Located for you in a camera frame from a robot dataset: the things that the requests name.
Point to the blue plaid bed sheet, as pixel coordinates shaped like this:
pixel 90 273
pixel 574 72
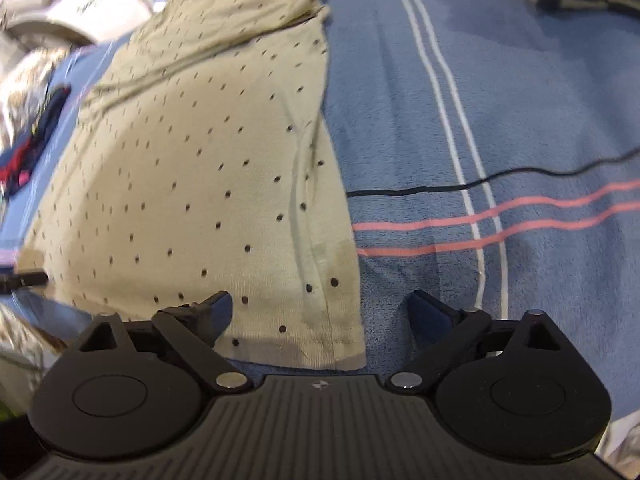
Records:
pixel 500 110

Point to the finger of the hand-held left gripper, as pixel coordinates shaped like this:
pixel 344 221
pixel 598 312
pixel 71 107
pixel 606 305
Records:
pixel 25 280

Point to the cream polka dot shirt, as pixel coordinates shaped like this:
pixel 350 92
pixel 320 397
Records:
pixel 200 160

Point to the white medical machine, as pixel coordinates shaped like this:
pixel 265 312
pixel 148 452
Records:
pixel 100 5

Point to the stack of folded dark clothes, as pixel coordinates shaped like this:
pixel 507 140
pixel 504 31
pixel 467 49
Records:
pixel 45 120

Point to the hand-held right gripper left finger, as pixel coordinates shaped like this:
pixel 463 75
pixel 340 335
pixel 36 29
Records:
pixel 220 310

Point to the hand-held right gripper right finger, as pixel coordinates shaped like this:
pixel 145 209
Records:
pixel 425 312

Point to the floral beige quilt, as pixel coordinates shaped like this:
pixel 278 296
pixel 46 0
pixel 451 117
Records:
pixel 20 90

